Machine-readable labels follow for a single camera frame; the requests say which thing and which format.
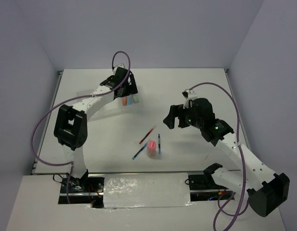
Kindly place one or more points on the dark blue pen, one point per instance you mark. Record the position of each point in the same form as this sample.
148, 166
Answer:
159, 143

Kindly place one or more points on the pink-lidded small bottle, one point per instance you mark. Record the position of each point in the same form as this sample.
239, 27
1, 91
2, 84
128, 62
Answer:
151, 149

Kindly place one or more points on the white three-compartment tray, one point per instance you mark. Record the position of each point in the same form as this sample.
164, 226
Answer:
111, 109

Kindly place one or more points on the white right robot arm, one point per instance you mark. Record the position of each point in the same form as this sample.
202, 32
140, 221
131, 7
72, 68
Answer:
264, 189

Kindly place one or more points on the silver foil cover panel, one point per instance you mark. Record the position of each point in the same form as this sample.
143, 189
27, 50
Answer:
146, 190

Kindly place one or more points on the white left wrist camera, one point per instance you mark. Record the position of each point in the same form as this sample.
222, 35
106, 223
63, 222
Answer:
118, 66

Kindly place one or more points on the red pen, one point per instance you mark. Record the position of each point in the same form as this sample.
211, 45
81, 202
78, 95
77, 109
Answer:
147, 134

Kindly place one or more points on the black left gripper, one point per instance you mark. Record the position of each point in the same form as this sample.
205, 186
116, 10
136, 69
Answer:
132, 89

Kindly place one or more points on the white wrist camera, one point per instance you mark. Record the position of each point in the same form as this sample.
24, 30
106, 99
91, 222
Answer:
189, 95
118, 66

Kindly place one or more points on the light blue pen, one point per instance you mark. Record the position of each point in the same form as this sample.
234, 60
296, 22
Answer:
140, 150

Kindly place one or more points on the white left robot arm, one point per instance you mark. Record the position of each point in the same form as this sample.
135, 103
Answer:
71, 123

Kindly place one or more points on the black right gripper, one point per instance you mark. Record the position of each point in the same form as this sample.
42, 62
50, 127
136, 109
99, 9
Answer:
176, 110

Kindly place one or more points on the green highlighter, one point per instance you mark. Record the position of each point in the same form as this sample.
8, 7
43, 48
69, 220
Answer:
136, 99

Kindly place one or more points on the orange highlighter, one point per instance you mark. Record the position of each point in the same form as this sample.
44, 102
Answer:
124, 101

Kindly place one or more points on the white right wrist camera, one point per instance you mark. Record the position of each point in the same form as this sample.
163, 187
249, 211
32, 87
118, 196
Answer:
189, 95

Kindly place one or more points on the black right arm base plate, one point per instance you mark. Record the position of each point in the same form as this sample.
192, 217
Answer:
203, 182

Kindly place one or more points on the blue highlighter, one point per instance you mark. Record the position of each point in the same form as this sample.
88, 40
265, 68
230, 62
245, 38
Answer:
128, 100

